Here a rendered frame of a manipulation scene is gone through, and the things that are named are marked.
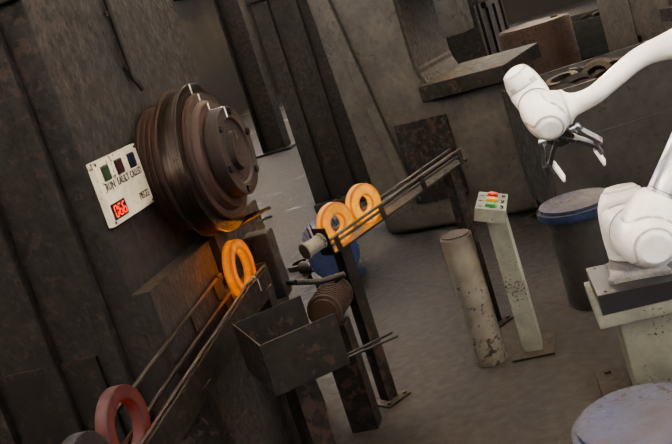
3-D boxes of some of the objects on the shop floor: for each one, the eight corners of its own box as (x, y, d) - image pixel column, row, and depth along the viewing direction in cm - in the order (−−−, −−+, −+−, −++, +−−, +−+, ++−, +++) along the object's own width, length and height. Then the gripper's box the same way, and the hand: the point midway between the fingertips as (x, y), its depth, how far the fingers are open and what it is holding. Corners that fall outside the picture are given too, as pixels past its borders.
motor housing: (346, 439, 320) (300, 300, 310) (358, 409, 341) (315, 278, 331) (381, 432, 316) (335, 292, 307) (391, 403, 337) (348, 270, 327)
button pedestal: (512, 365, 336) (467, 210, 325) (514, 339, 359) (471, 193, 347) (555, 357, 332) (510, 199, 320) (554, 331, 354) (512, 182, 343)
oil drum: (524, 143, 728) (495, 35, 712) (525, 129, 784) (498, 29, 768) (599, 123, 711) (570, 13, 695) (595, 111, 768) (568, 8, 751)
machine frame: (26, 616, 272) (-214, 51, 240) (166, 435, 374) (11, 21, 342) (246, 586, 252) (16, -36, 220) (330, 403, 354) (182, -40, 322)
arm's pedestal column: (716, 348, 300) (695, 262, 295) (753, 403, 262) (730, 305, 256) (595, 375, 308) (572, 292, 302) (614, 433, 270) (588, 338, 264)
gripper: (512, 145, 276) (548, 193, 285) (588, 112, 263) (622, 163, 272) (513, 130, 281) (548, 178, 290) (587, 97, 268) (621, 148, 277)
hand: (582, 168), depth 281 cm, fingers open, 13 cm apart
